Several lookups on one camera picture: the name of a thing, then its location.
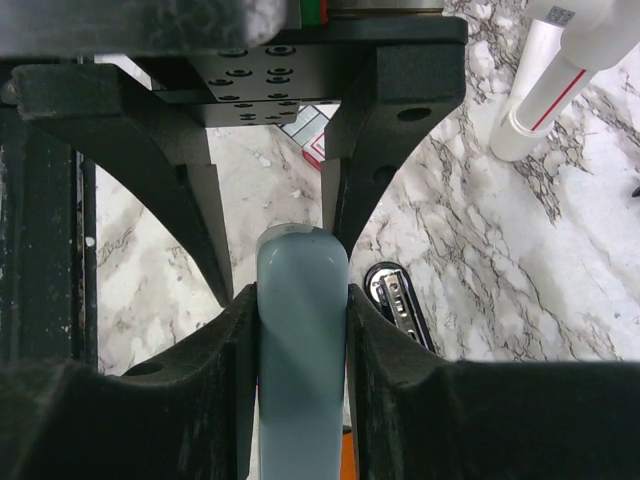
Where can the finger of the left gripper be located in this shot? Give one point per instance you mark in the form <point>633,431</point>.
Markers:
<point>156,151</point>

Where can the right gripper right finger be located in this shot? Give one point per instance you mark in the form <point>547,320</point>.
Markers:
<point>416,415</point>

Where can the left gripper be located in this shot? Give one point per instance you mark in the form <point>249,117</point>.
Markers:
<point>257,62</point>

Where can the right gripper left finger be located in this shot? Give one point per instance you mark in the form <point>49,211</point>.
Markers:
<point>186,413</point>

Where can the red white staple box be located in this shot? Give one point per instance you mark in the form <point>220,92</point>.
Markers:
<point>307,131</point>

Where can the black stapler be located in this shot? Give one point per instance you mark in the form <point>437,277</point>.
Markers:
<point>389,287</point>

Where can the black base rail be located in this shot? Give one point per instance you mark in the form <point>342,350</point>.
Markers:
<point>48,217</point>

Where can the white pvc pipe frame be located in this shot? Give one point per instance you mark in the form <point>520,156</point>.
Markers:
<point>568,43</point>

